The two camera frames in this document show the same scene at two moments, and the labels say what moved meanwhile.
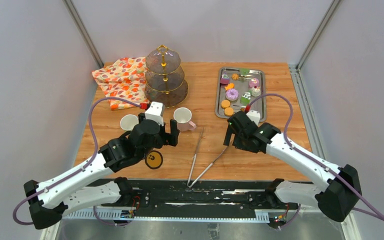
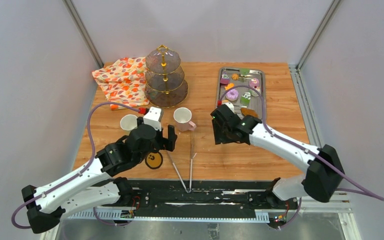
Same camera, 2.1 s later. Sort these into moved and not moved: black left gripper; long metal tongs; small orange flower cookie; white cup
Moved: long metal tongs
Not moved: white cup; small orange flower cookie; black left gripper
